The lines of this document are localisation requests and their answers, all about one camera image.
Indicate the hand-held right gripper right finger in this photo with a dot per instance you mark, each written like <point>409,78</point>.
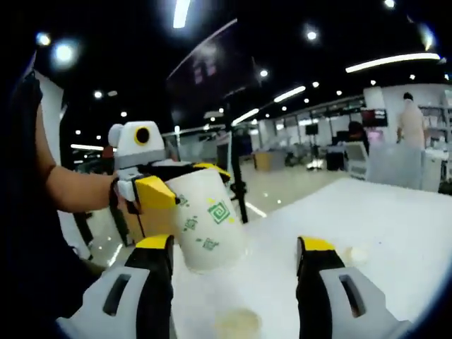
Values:
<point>318,310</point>

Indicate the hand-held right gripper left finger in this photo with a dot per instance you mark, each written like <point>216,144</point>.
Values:
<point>141,318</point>

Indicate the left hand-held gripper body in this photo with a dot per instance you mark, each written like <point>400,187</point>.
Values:
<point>134,152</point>

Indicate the white paper cup green print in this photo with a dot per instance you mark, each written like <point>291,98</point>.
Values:
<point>238,323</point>
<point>358,255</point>
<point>212,229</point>

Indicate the person's left hand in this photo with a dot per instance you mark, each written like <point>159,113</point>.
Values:
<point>124,207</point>

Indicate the brown wooden desk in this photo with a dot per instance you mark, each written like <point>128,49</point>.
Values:
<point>155,226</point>

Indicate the black tripod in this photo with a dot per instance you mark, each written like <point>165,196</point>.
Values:
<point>236,169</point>

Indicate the cardboard box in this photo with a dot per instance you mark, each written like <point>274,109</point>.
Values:
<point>268,161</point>

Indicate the white table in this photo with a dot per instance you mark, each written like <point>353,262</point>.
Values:
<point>353,219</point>

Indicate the white desktop machine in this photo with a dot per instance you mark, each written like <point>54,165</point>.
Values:
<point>356,159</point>

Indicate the grey desk partition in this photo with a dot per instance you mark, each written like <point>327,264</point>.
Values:
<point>395,166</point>

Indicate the wall screen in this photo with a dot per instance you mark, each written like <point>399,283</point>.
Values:
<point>374,118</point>

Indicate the white wall shelves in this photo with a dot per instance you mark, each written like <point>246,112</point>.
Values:
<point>439,123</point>

